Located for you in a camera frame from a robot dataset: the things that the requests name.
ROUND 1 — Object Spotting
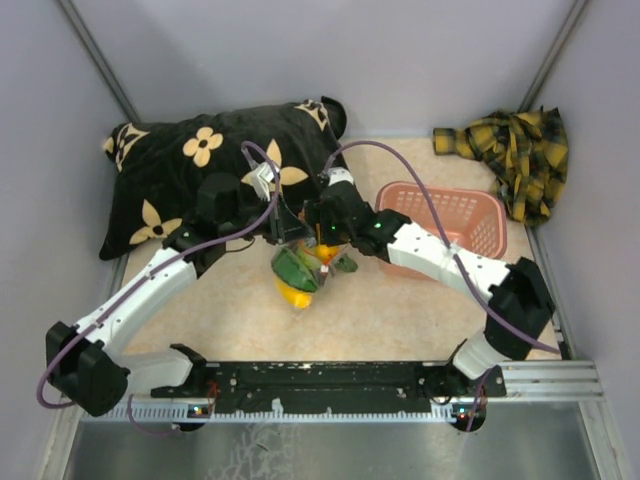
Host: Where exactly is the black floral pillow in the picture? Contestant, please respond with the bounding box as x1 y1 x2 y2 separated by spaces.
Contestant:
99 96 347 261

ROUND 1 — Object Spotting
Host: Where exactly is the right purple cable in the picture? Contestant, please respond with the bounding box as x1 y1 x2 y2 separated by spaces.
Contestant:
322 139 561 434

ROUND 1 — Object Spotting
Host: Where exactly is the orange toy fruit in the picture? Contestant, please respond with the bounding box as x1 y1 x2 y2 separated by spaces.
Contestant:
315 244 341 264

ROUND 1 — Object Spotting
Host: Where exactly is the pink plastic basket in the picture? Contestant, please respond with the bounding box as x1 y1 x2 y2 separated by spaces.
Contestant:
375 181 507 259

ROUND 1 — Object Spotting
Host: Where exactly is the yellow toy mango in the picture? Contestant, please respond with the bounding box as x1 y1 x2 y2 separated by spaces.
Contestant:
275 278 313 310

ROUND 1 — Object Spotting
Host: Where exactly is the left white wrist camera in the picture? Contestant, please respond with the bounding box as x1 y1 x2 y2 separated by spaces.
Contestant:
241 163 280 201

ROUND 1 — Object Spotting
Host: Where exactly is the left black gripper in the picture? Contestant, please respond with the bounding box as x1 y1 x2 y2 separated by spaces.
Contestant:
221 192 316 246

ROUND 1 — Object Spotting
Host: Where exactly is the clear zip top bag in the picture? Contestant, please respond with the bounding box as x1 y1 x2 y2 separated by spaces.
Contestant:
271 238 358 310

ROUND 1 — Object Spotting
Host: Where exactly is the green bumpy toy fruit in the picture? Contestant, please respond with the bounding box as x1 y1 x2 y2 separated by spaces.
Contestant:
296 247 323 270

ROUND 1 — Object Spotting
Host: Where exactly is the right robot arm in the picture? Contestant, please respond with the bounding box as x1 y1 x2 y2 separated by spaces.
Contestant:
303 181 555 396

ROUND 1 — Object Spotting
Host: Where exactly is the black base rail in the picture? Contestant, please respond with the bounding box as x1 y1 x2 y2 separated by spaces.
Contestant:
151 361 479 415

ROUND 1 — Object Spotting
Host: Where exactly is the yellow plaid cloth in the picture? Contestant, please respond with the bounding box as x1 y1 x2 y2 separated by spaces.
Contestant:
432 108 569 226

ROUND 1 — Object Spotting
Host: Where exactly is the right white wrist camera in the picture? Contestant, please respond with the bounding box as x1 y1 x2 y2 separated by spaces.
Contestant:
320 167 354 187

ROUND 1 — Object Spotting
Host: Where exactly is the watermelon slice toy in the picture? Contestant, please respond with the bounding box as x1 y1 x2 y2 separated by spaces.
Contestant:
271 247 319 293

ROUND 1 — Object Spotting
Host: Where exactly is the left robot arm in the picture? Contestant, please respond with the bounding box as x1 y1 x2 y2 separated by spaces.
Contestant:
37 164 307 417

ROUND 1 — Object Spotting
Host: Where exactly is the green toy leaf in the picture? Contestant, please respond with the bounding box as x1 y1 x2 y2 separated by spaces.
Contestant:
334 255 358 273

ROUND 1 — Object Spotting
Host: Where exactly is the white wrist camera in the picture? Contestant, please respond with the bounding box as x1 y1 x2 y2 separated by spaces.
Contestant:
320 167 354 187
241 163 280 201

